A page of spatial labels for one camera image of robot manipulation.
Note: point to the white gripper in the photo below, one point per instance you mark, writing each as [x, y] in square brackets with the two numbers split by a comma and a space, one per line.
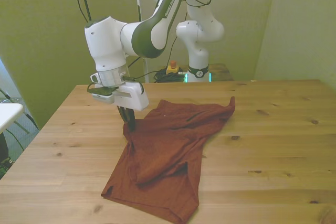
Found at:
[134, 98]

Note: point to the rust red shirt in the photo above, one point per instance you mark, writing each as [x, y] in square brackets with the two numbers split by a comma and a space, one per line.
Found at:
[162, 155]

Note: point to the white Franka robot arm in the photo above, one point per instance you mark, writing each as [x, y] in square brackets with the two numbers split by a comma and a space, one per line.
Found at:
[105, 45]

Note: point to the yellow emergency stop button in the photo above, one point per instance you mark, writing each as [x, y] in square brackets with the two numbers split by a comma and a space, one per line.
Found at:
[172, 69]

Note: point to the white folding table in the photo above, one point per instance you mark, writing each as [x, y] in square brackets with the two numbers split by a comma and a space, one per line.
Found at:
[8, 115]

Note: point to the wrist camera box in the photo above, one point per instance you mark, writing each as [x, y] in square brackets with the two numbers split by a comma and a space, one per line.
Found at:
[103, 98]

